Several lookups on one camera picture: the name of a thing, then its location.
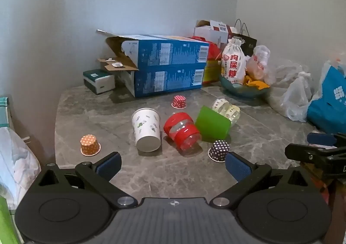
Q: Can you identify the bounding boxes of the teal bowl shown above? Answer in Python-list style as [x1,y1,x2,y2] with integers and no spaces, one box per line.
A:
[219,74,271,99]

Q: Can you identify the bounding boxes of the orange snack packets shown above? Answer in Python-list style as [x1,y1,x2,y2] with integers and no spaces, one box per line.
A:
[244,74,270,90]

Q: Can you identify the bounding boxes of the white drawstring cloth bag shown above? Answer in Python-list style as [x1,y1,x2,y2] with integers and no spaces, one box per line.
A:
[221,38,247,85]

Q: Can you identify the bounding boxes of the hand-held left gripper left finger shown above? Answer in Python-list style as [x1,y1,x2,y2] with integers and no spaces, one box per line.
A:
[35,152,135,209]

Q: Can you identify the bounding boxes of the green plastic cup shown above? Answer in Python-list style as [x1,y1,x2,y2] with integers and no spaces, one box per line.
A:
[195,105,232,142]

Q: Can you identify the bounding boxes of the red dotted small paper cup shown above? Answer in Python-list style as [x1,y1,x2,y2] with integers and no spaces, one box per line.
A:
[171,95,187,109]

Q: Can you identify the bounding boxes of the blue cardboard box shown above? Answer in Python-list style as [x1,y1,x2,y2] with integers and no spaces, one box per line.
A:
[97,57,206,99]
[97,29,210,68]

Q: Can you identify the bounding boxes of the red clear plastic cup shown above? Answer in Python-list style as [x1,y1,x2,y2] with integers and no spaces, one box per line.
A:
[163,112,201,152]

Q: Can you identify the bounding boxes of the blue plastic bag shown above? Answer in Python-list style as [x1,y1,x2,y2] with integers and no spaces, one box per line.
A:
[307,52,346,134]

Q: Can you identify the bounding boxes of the white plastic bag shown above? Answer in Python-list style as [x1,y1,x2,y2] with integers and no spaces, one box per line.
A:
[0,126,42,203]

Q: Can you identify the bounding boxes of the white printed paper cup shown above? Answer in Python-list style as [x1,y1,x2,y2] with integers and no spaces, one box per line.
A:
[131,107,162,153]

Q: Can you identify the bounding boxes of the red patterned cloth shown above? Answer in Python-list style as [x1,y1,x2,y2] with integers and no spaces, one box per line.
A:
[308,175,346,207]

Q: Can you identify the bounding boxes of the white red cardboard box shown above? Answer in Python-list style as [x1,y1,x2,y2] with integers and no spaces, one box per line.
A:
[194,20,235,45]

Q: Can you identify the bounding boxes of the red package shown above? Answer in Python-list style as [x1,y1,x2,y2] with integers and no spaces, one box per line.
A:
[189,36,226,61]

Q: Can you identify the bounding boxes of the green white tissue box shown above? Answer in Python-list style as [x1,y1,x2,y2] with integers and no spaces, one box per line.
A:
[83,69,115,95]

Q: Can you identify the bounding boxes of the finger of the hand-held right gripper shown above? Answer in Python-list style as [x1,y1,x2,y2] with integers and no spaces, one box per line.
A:
[285,143,338,165]
[307,132,346,150]

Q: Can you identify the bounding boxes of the yellow box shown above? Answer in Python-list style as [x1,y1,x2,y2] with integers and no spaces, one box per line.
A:
[202,59,223,84]

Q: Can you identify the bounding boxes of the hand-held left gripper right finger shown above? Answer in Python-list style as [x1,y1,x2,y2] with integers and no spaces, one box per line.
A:
[209,152,316,208]

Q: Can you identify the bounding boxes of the clear printed plastic cup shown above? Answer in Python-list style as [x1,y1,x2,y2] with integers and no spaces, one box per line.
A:
[211,98,241,126]

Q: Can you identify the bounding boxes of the clear plastic bag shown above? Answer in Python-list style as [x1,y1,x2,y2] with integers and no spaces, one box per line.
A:
[266,59,314,122]

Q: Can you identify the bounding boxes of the pink snack plastic bag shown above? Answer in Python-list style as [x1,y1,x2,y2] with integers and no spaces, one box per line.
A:
[245,45,273,84]

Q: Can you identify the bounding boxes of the teal checked cloth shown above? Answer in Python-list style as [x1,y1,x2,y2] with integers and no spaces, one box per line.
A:
[0,95,13,128]

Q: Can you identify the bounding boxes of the orange dotted small paper cup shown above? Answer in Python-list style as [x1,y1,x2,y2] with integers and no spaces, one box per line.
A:
[80,135,101,156]

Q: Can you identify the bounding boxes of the dark dotted small paper cup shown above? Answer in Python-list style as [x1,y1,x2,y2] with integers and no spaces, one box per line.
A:
[208,140,230,163]

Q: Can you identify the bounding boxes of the black paper bag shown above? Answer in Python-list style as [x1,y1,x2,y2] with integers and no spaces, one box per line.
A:
[232,19,257,57]

